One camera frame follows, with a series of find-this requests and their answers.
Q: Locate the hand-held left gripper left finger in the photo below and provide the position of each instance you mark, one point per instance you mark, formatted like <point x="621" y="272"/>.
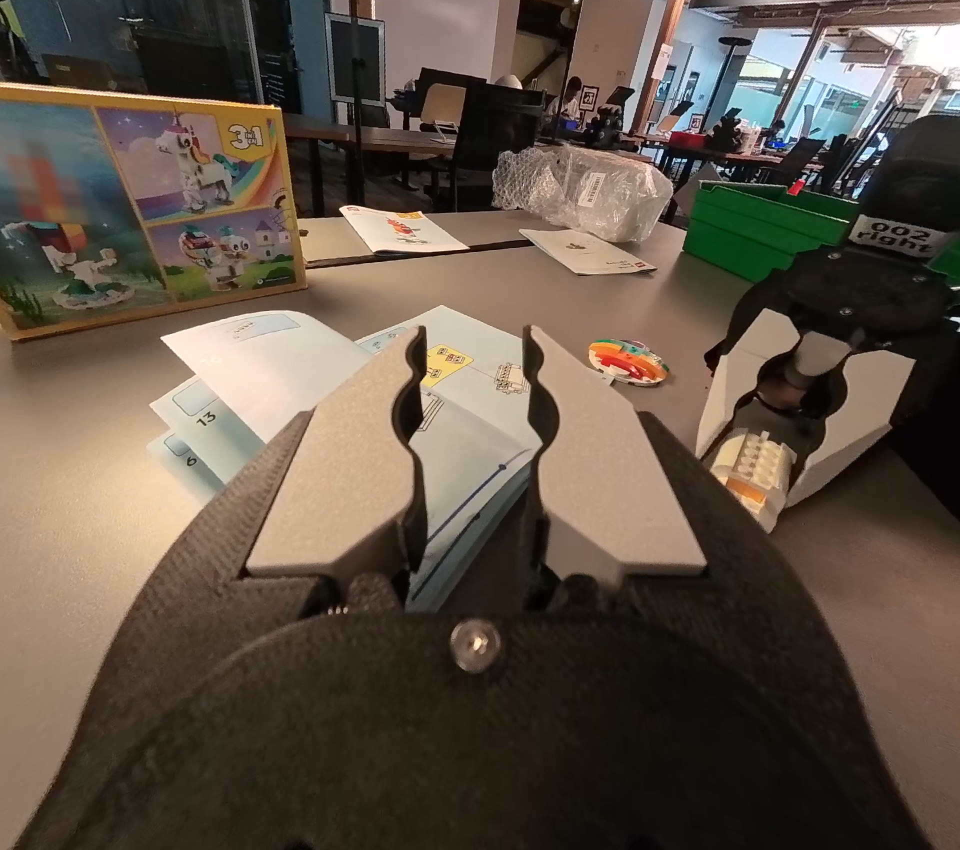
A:
<point x="337" y="482"/>

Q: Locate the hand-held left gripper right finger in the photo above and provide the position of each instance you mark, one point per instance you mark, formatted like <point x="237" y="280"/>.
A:
<point x="615" y="482"/>

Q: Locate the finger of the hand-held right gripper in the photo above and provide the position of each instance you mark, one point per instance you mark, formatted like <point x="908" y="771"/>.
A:
<point x="874" y="400"/>
<point x="742" y="359"/>

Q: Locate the white lego assembly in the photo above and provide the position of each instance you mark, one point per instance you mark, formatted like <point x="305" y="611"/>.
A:
<point x="757" y="471"/>

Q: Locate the round rainbow lego plate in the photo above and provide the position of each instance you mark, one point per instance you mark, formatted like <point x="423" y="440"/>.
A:
<point x="626" y="362"/>

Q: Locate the yellow unicorn lego box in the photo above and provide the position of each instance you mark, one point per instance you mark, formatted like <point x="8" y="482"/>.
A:
<point x="225" y="227"/>

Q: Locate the green plastic bin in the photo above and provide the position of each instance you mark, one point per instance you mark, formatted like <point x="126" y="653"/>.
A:
<point x="750" y="254"/>
<point x="780" y="209"/>

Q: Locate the open light blue instruction booklet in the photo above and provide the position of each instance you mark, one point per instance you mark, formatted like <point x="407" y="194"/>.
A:
<point x="300" y="370"/>

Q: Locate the plain white booklet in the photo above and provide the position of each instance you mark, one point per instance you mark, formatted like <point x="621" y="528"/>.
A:
<point x="592" y="250"/>

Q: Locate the bubble wrap package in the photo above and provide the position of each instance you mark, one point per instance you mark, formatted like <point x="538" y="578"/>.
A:
<point x="585" y="190"/>

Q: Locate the white booklet with orange print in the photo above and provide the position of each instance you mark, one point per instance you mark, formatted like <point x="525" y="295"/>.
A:
<point x="397" y="231"/>

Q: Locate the black office chair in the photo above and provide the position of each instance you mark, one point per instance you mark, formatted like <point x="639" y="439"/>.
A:
<point x="499" y="137"/>

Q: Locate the wooden table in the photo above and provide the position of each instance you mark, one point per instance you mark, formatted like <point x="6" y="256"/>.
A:
<point x="315" y="134"/>

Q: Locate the framed board on stand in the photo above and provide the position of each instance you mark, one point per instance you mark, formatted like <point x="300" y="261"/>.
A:
<point x="356" y="59"/>

